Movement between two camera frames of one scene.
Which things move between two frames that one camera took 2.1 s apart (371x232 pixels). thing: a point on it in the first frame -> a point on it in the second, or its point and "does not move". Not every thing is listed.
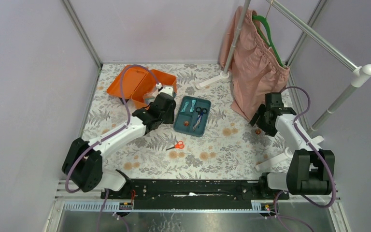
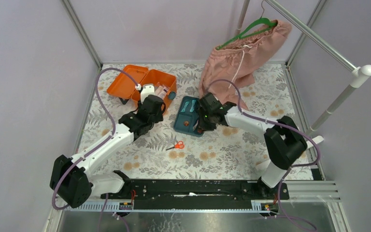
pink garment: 255,67 -> 232,66
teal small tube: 192,109 does not move
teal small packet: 185,105 does not move
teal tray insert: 192,116 does not move
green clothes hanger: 270,43 -> 273,23
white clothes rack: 360,72 does not move
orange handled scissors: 179,145 does not move
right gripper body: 266,126 -> 205,122
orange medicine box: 139,85 does not move
